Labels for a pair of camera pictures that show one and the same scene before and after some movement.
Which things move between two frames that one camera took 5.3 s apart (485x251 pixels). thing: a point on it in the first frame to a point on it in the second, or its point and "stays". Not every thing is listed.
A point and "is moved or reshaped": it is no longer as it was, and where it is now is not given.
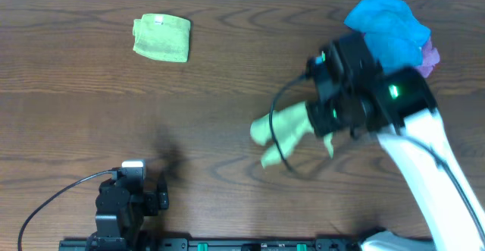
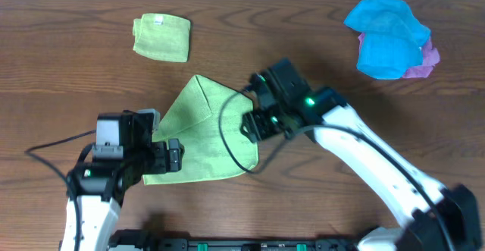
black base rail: x=214 y=243 stays
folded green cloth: x=162 y=36 stays
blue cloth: x=395 y=36 stays
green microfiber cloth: x=292 y=123 is moved or reshaped
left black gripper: x=161 y=198 to x=173 y=155
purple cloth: x=430 y=57 stays
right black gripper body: x=333 y=117 to x=273 y=115
